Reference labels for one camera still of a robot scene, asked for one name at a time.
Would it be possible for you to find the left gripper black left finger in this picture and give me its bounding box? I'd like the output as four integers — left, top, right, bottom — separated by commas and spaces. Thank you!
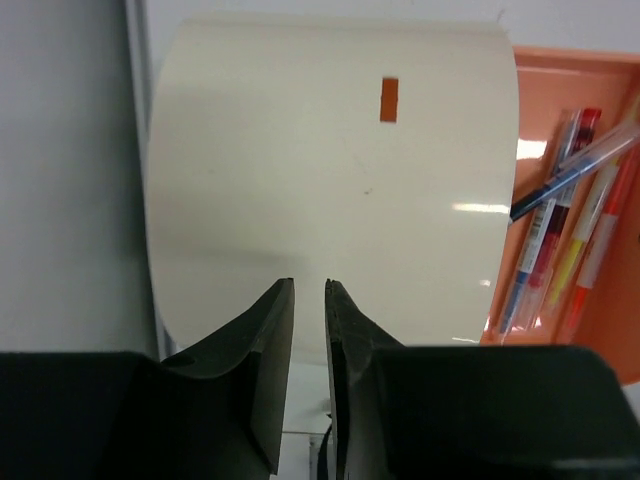
162, 278, 295, 475

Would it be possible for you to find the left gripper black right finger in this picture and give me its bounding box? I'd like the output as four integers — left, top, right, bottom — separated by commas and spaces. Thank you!
325, 280, 401, 479

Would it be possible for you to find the cream cabinet with legs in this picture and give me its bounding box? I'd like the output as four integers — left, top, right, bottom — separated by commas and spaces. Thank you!
145, 14, 519, 362

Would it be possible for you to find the clear blue-cap pen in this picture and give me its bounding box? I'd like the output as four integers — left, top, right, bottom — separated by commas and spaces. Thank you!
495, 109, 584, 340

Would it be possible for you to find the yellow pencil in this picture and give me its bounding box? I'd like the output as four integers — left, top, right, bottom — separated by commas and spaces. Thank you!
542, 94, 640, 314

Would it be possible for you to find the red gel pen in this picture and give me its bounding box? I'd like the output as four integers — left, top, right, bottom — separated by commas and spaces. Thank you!
512, 108, 602, 330

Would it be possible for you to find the orange drawer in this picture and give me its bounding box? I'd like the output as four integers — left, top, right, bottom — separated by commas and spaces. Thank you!
479, 45, 640, 386

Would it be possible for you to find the blue gel pen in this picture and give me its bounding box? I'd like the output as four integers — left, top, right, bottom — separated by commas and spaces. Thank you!
509, 118, 639, 224

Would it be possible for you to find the orange highlighter pen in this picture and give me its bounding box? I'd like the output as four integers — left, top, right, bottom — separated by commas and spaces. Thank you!
556, 147, 639, 344

